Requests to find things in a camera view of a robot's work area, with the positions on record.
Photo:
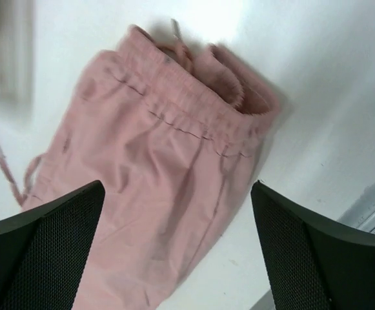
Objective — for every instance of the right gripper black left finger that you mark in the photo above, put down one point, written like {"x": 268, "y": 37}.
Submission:
{"x": 43, "y": 251}

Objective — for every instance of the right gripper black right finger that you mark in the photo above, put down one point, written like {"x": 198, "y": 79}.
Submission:
{"x": 322, "y": 261}

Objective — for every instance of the pink trousers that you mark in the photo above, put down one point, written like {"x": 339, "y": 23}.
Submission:
{"x": 174, "y": 139}

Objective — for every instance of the white perforated plastic basket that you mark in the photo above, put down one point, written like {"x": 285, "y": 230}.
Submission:
{"x": 16, "y": 36}

